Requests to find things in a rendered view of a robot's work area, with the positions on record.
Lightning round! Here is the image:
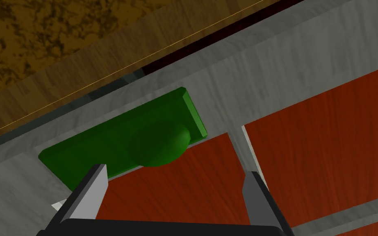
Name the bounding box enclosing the green door knob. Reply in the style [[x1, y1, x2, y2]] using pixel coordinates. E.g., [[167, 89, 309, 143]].
[[38, 86, 209, 193]]

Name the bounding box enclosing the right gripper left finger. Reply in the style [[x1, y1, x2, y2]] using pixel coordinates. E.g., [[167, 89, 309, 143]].
[[46, 163, 109, 230]]

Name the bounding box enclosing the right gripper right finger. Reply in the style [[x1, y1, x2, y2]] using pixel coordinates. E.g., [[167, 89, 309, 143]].
[[241, 170, 295, 235]]

